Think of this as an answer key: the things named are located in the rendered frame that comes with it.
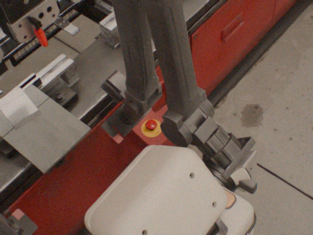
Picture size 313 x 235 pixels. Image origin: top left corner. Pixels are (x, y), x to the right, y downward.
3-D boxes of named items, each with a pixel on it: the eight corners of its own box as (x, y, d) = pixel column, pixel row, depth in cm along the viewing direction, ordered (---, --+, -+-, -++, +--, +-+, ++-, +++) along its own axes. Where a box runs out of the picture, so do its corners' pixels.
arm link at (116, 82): (138, 113, 98) (162, 89, 101) (101, 78, 97) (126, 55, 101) (126, 126, 109) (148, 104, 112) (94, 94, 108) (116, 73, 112)
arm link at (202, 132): (208, 149, 90) (223, 131, 92) (177, 113, 88) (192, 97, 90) (188, 152, 98) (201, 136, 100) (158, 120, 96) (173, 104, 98)
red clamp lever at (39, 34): (45, 49, 120) (34, 23, 112) (36, 42, 122) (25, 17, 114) (50, 45, 121) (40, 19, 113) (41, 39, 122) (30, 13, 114)
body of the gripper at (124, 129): (106, 121, 115) (111, 113, 108) (131, 96, 119) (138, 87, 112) (123, 137, 115) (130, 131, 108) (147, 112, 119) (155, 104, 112)
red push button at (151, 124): (151, 136, 147) (150, 130, 144) (143, 129, 148) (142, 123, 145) (160, 129, 148) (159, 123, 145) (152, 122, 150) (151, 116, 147)
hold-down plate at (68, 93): (9, 159, 133) (6, 155, 131) (-2, 150, 135) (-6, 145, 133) (78, 98, 145) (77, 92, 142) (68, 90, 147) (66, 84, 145)
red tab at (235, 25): (225, 43, 198) (226, 32, 192) (221, 41, 199) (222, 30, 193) (243, 24, 204) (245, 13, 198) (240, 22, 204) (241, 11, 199)
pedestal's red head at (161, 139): (156, 166, 153) (152, 141, 138) (127, 139, 160) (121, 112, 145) (195, 133, 159) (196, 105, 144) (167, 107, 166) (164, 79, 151)
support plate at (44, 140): (44, 174, 117) (43, 173, 116) (-14, 124, 127) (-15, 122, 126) (91, 129, 124) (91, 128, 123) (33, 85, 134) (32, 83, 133)
